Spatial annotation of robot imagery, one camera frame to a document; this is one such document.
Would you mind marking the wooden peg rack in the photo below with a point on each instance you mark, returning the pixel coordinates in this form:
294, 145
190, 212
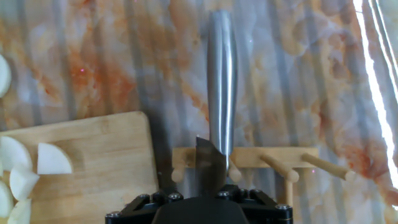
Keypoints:
248, 157

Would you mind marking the steel cleaver knife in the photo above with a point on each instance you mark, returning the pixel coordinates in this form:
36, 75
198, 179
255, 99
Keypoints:
222, 77

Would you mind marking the marble pattern plastic mat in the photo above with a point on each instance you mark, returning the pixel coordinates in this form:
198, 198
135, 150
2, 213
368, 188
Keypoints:
311, 77

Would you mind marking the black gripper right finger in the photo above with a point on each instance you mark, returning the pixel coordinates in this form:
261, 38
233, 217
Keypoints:
267, 214

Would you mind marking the bamboo cutting board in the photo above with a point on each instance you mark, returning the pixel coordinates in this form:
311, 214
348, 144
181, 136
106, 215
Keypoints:
109, 155

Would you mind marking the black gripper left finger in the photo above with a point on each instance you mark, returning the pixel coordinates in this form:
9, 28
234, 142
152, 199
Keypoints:
140, 208

